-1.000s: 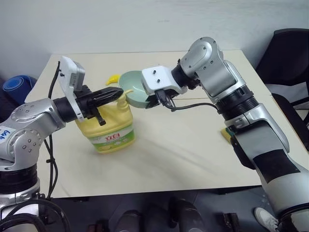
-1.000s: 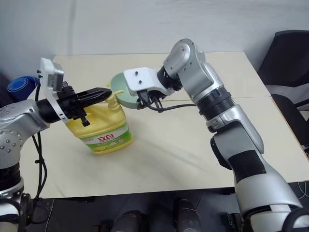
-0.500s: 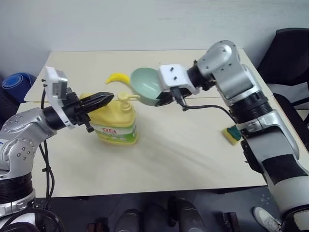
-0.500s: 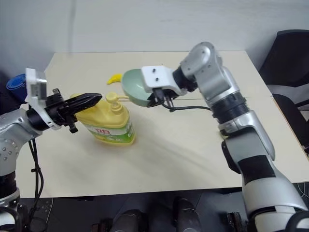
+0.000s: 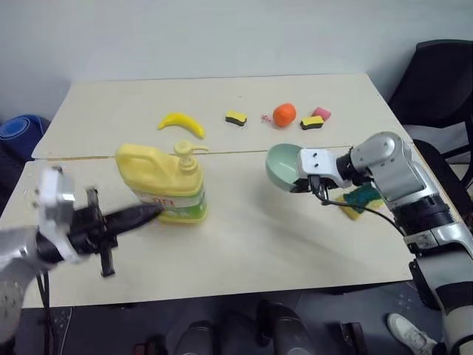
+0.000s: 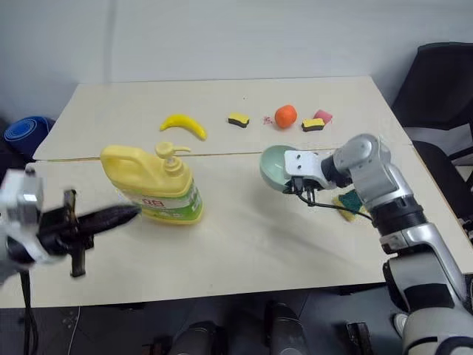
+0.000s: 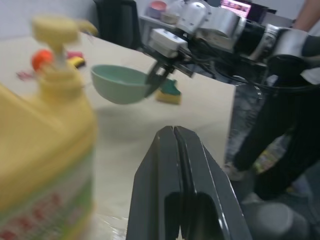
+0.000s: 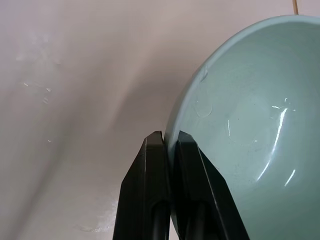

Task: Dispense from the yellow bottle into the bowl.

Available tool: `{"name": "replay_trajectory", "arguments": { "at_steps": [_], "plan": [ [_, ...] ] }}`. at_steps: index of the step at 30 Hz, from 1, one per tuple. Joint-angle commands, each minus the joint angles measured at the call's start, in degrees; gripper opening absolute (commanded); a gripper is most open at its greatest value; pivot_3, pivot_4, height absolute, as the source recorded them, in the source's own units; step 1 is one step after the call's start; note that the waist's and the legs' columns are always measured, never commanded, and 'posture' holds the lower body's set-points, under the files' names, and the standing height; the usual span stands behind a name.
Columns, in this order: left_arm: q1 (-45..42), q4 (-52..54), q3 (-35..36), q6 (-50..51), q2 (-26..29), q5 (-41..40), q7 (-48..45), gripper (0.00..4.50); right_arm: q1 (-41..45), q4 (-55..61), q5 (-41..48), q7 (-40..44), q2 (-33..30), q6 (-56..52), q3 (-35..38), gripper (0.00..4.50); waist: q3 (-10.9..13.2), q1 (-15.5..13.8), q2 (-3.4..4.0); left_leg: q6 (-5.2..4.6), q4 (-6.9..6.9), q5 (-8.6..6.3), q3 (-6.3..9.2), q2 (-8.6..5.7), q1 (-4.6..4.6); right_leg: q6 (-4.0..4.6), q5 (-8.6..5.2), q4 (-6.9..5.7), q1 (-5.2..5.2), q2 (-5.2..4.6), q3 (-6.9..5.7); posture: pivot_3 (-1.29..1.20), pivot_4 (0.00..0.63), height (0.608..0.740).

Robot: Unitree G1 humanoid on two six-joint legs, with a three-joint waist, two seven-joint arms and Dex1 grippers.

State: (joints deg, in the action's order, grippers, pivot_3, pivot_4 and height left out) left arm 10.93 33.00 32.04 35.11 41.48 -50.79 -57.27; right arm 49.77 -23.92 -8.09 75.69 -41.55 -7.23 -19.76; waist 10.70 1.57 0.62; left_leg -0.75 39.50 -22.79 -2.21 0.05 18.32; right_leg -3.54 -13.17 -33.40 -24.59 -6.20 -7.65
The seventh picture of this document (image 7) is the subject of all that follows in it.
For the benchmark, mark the purple bowl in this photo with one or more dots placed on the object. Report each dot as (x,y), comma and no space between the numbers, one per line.
(153,13)

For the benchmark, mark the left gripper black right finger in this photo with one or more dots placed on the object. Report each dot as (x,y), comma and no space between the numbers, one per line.
(210,185)

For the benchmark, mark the computer monitor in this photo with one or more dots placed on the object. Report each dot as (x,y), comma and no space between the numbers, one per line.
(236,7)

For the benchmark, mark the colourful printed package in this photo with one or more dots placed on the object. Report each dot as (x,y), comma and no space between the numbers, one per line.
(271,155)

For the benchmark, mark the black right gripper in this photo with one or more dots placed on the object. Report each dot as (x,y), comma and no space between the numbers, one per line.
(183,63)

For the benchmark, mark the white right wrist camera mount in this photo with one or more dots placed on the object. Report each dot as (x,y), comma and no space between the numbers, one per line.
(166,41)

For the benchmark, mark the pink bowl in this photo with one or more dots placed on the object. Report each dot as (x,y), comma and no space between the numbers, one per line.
(158,5)

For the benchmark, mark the black office chair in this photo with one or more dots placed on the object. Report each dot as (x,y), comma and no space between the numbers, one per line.
(117,22)

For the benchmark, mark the yellow pump dispenser bottle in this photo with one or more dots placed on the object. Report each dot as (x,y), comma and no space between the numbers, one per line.
(42,140)

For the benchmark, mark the orange round object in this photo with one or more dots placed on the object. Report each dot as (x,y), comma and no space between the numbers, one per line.
(42,59)

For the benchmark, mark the green bowl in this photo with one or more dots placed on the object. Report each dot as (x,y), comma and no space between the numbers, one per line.
(117,86)

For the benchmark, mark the person in black trousers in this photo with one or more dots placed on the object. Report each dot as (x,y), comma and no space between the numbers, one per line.
(275,125)

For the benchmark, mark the yellow, black and pink sponge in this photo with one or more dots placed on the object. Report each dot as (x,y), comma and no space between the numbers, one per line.
(76,60)

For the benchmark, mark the beige bowl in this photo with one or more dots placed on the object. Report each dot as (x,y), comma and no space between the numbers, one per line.
(169,17)

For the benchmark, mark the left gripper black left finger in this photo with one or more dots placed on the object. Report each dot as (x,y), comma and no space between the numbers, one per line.
(155,180)

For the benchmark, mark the yellow and green sponge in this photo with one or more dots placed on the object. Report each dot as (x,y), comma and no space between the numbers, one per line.
(170,93)

